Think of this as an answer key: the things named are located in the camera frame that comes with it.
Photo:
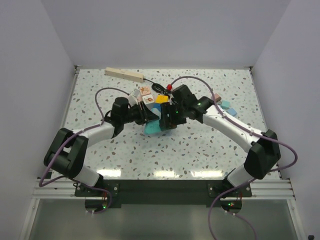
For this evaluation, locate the pink charger plug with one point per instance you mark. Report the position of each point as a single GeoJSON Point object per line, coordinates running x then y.
{"type": "Point", "coordinates": [216, 97]}

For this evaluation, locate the yellow cube socket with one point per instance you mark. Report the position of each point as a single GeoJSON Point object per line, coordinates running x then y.
{"type": "Point", "coordinates": [161, 99]}

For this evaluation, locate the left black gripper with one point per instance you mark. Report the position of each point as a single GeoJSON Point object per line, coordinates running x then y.
{"type": "Point", "coordinates": [144, 113]}

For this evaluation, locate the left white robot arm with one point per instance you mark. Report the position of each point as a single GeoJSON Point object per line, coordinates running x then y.
{"type": "Point", "coordinates": [66, 154]}

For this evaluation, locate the white cube socket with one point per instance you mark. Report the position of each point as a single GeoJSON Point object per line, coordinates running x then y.
{"type": "Point", "coordinates": [148, 100]}

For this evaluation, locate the teal triangular power strip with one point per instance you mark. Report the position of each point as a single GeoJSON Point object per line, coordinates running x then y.
{"type": "Point", "coordinates": [152, 127]}

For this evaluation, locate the beige power strip red sockets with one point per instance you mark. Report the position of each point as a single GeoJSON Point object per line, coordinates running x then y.
{"type": "Point", "coordinates": [124, 74]}

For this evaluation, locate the dark green dragon cube socket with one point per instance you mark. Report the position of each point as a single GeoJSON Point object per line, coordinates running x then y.
{"type": "Point", "coordinates": [166, 124]}

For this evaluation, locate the pink cube socket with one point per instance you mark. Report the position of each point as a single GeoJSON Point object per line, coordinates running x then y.
{"type": "Point", "coordinates": [144, 90]}

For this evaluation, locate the blue charger plug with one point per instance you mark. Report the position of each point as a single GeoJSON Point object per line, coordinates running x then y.
{"type": "Point", "coordinates": [231, 111]}

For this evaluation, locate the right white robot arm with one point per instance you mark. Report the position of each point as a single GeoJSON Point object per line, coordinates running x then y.
{"type": "Point", "coordinates": [262, 148]}

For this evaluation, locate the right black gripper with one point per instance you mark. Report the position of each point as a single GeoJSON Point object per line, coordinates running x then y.
{"type": "Point", "coordinates": [167, 108]}

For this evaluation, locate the light teal charger plug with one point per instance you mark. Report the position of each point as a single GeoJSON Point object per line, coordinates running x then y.
{"type": "Point", "coordinates": [225, 104]}

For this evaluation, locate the blue cube socket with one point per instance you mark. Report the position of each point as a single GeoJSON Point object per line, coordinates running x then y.
{"type": "Point", "coordinates": [157, 110]}

